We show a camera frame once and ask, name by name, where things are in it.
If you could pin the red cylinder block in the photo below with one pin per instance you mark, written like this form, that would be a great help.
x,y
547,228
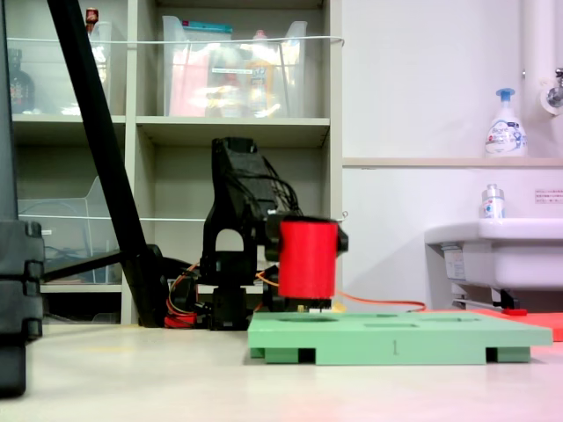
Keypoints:
x,y
308,259

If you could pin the black motor block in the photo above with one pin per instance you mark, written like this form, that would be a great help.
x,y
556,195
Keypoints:
x,y
275,301

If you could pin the green shape-hole board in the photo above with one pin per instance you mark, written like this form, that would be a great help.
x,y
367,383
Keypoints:
x,y
396,338

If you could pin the small circuit board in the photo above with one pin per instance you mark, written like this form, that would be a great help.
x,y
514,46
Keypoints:
x,y
325,310

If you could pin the beige shelf unit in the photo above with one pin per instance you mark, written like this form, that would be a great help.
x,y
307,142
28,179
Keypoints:
x,y
233,127

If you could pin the large clear plastic bin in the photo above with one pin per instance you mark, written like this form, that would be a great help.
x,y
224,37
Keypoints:
x,y
290,79

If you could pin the yellow orange bottle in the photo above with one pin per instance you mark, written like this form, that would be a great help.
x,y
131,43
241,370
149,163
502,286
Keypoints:
x,y
260,79

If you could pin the small clear bottle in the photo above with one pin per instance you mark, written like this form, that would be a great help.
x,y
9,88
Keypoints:
x,y
492,204

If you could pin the white sink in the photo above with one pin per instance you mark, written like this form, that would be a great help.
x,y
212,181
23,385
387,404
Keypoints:
x,y
506,255

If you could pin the pink packet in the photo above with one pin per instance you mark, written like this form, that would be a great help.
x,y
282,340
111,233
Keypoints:
x,y
187,83

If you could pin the small red clip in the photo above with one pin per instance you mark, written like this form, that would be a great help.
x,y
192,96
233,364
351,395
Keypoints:
x,y
515,312

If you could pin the short black tripod leg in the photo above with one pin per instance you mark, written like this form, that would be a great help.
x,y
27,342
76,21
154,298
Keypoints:
x,y
79,266

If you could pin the white blue pump bottle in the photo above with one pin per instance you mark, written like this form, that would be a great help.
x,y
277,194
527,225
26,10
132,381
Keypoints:
x,y
506,132

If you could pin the long black tripod leg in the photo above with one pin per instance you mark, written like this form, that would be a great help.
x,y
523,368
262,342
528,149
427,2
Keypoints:
x,y
97,132

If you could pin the metal faucet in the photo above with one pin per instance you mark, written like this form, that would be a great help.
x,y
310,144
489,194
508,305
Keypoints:
x,y
553,94

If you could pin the notched black stack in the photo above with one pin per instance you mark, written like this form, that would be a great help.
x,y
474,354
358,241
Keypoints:
x,y
17,281

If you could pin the clear bin with bottles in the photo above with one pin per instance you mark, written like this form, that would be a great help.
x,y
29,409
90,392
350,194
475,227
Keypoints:
x,y
53,79

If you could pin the bottle with red cap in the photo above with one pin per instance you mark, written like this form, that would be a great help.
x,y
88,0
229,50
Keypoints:
x,y
91,17

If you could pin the dark round bottle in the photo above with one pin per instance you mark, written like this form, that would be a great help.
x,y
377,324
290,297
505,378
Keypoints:
x,y
19,88

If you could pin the white wall ledge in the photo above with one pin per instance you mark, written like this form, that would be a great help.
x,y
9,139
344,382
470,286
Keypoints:
x,y
440,162

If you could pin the red-print wall label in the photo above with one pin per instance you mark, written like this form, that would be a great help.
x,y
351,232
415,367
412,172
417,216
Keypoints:
x,y
549,196

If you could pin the dark grey post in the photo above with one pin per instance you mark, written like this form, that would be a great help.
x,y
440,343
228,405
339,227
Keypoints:
x,y
6,132

